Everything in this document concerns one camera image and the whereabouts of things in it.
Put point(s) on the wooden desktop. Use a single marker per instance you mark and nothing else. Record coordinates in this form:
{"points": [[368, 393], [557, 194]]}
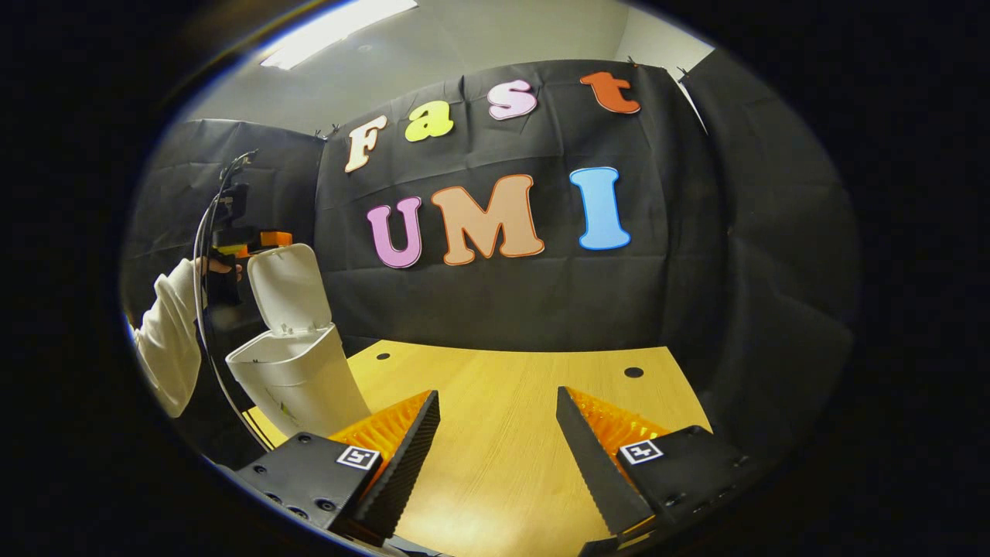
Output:
{"points": [[503, 433]]}

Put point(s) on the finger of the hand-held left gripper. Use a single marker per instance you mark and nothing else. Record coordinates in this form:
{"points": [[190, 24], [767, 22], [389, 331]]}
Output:
{"points": [[276, 238]]}

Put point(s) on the black backdrop cloth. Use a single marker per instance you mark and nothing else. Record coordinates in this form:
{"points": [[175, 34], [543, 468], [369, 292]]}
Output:
{"points": [[696, 271]]}

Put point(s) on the white desktop garbage bin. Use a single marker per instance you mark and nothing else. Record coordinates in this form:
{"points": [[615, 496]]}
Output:
{"points": [[302, 379]]}

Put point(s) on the ceiling light panel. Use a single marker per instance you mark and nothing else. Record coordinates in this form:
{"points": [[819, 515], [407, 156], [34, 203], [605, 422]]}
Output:
{"points": [[332, 31]]}

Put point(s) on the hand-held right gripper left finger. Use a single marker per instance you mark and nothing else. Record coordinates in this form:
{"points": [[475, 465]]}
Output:
{"points": [[410, 456]]}

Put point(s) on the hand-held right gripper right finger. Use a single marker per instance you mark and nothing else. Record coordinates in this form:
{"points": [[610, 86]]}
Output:
{"points": [[592, 464]]}

